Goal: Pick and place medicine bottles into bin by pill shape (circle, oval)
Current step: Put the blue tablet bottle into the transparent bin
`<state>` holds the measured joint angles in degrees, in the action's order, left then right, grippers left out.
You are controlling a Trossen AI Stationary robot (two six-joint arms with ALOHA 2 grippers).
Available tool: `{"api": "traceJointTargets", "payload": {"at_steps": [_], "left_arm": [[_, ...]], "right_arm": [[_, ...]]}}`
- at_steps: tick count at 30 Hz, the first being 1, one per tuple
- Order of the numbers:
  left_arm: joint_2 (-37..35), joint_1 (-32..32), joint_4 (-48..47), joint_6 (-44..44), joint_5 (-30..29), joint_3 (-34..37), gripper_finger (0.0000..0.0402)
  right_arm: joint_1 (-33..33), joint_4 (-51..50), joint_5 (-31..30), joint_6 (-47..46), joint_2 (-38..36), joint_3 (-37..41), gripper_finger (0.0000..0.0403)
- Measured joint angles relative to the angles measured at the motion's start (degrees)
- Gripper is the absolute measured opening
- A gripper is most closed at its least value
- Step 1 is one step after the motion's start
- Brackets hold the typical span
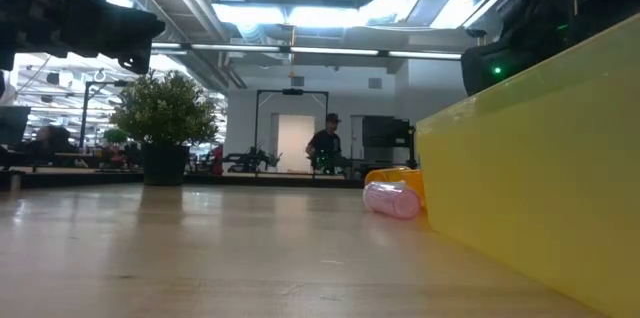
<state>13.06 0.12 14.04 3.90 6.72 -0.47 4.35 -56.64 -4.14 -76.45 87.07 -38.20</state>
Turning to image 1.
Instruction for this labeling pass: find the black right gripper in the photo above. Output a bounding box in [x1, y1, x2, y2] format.
[502, 0, 640, 59]

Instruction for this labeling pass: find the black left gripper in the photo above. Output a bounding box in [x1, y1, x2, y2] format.
[59, 0, 166, 75]

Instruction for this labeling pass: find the orange medicine bottle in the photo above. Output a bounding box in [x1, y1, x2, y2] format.
[364, 166, 426, 209]

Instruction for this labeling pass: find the pink medicine bottle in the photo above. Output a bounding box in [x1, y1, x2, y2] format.
[362, 180, 422, 220]

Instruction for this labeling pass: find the yellow plastic bin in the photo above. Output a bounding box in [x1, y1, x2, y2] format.
[416, 15, 640, 318]

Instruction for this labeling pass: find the green plant in black pot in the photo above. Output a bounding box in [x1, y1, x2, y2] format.
[109, 70, 219, 187]

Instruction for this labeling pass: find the small green background plant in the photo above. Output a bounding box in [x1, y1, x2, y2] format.
[102, 127, 130, 147]

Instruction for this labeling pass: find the person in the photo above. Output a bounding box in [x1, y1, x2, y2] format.
[305, 112, 346, 174]
[34, 125, 76, 154]

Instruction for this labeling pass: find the grey monitor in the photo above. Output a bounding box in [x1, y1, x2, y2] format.
[0, 105, 31, 147]

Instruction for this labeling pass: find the black cabinet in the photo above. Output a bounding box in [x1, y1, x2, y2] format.
[362, 115, 416, 167]

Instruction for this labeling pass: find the long ceiling light strip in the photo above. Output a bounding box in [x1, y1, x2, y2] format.
[149, 41, 464, 62]

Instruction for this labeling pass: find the black gantry frame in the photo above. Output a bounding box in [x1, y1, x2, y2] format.
[254, 88, 330, 174]

